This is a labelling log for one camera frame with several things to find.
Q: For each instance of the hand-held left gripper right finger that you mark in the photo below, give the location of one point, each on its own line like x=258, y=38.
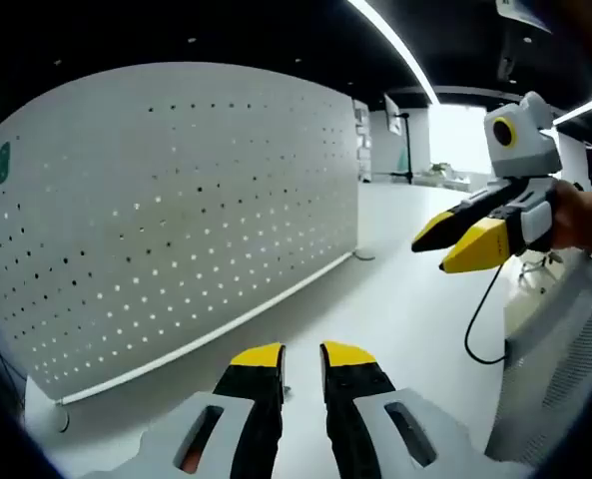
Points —
x=375, y=434

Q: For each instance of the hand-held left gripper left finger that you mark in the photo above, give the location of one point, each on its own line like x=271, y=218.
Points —
x=215, y=434

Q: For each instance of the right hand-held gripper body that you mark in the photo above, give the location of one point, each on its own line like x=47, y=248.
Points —
x=525, y=144

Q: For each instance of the white perforated mounting plate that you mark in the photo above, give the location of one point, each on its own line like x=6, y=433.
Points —
x=176, y=224

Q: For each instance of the green hook assembly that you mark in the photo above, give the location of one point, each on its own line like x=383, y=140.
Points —
x=3, y=162

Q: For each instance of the person's right hand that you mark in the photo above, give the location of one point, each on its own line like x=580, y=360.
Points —
x=585, y=219

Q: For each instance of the green potted plant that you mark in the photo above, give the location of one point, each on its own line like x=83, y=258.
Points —
x=440, y=169

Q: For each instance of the long ceiling light strip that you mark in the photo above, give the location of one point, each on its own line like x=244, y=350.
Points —
x=400, y=45
x=577, y=111

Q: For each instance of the black tripod stand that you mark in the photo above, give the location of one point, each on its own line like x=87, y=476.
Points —
x=408, y=149

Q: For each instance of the white display board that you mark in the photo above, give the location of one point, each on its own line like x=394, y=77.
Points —
x=393, y=117

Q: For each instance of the white shelf rack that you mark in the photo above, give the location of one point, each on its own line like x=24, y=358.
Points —
x=363, y=140

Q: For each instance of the white mesh chair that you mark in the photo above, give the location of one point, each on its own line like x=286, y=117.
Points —
x=550, y=379

